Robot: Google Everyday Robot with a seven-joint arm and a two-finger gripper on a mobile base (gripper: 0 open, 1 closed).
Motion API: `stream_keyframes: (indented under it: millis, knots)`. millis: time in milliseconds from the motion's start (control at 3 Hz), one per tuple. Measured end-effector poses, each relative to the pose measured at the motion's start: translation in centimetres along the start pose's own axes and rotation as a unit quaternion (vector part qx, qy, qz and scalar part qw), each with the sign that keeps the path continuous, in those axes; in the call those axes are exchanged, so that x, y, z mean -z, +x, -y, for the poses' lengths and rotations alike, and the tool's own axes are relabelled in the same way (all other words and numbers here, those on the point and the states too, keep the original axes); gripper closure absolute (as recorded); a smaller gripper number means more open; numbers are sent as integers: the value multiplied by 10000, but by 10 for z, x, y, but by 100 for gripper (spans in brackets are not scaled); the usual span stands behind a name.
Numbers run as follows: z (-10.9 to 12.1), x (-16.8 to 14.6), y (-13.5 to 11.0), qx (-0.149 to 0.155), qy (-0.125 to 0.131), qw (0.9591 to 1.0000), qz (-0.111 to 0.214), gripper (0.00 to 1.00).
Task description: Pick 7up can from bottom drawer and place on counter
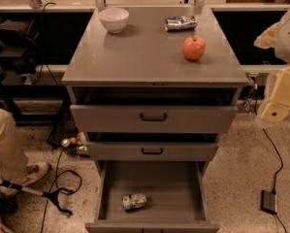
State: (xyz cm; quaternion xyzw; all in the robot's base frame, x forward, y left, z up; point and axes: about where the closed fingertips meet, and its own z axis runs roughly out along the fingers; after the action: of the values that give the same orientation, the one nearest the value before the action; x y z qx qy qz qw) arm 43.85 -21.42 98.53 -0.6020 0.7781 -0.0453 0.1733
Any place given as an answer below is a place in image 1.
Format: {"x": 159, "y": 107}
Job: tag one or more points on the black equipment on left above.
{"x": 17, "y": 45}

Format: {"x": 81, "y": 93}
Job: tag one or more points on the white ceramic bowl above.
{"x": 114, "y": 19}

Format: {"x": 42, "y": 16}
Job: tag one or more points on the red apple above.
{"x": 193, "y": 47}

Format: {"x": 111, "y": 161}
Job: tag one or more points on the grabber reacher tool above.
{"x": 51, "y": 196}

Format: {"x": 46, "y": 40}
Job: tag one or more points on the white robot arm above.
{"x": 277, "y": 36}

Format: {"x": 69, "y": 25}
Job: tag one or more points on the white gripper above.
{"x": 288, "y": 38}

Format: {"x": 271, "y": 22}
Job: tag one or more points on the grey bottom drawer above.
{"x": 175, "y": 198}

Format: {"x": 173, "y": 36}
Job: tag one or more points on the beige trouser leg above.
{"x": 13, "y": 161}

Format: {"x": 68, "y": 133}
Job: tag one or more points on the pile of items on floor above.
{"x": 74, "y": 146}

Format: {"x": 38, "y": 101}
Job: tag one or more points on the white orange sneaker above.
{"x": 32, "y": 173}

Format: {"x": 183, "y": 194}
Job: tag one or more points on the grey drawer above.
{"x": 152, "y": 146}
{"x": 154, "y": 110}
{"x": 175, "y": 198}

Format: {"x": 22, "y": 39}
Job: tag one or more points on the silver blue crushed can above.
{"x": 180, "y": 23}

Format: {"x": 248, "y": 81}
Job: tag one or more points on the black power adapter box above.
{"x": 268, "y": 202}

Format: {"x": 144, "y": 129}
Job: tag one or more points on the grey middle drawer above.
{"x": 152, "y": 146}

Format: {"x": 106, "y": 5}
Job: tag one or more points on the grey top drawer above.
{"x": 154, "y": 110}

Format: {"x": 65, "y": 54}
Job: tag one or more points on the grey drawer cabinet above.
{"x": 145, "y": 55}

